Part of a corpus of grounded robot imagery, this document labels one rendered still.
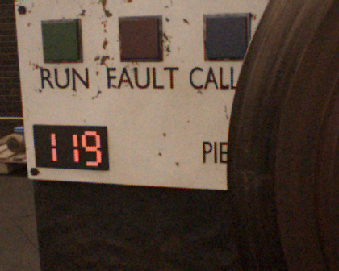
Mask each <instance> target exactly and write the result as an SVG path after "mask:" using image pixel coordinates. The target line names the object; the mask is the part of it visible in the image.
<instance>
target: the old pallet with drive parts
mask: <svg viewBox="0 0 339 271"><path fill-rule="evenodd" d="M12 135H14V134H11V135H7V136H6V137H3V138H1V139H0V174H9V173H13V172H14V171H16V170H17V169H20V168H22V167H24V166H25V165H27V156H26V149H22V150H20V151H18V152H12V151H10V150H9V149H8V147H7V145H6V141H7V138H9V137H10V136H12Z"/></svg>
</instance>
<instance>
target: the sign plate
mask: <svg viewBox="0 0 339 271"><path fill-rule="evenodd" d="M268 1H269V0H34V1H16V2H15V18H16V26H17V39H18V46H19V49H18V53H19V73H20V80H21V94H22V100H23V121H24V135H25V142H26V156H27V168H28V178H29V179H43V180H53V181H83V182H93V183H104V184H125V185H135V186H166V187H177V188H197V189H208V190H228V187H227V172H226V166H227V146H228V128H229V119H230V115H231V111H232V102H233V97H234V94H235V88H236V84H237V79H238V77H239V73H240V71H241V66H242V64H243V60H244V58H207V34H206V17H229V16H246V17H247V48H248V46H249V43H250V40H251V39H252V35H253V32H254V30H255V27H256V26H257V22H258V21H259V19H260V18H261V15H262V12H263V11H264V8H265V7H266V4H267V3H268ZM121 19H158V20H159V53H160V57H159V59H123V58H122V49H121V25H120V21H121ZM57 22H77V36H78V45H79V60H45V59H44V39H43V23H57ZM85 131H96V135H85ZM52 134H55V142H56V146H52ZM73 135H76V136H77V146H74V139H73ZM82 136H86V147H95V148H97V146H96V136H100V148H97V151H100V155H101V162H98V156H97V151H89V150H86V147H82ZM53 149H56V161H55V160H53V157H52V150H53ZM74 150H78V161H75V156H74ZM87 162H98V166H89V165H87Z"/></svg>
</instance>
